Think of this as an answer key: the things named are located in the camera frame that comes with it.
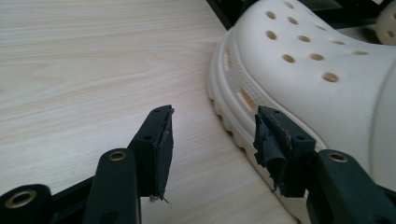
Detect cream clog shoe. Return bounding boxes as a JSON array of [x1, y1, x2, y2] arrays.
[[375, 1, 396, 47], [206, 0, 396, 224]]

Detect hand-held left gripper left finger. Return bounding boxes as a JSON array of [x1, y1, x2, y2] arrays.
[[82, 105, 176, 224]]

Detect red and black shoe rack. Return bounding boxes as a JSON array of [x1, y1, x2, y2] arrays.
[[205, 0, 394, 31]]

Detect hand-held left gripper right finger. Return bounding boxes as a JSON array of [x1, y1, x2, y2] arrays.
[[252, 105, 396, 224]]

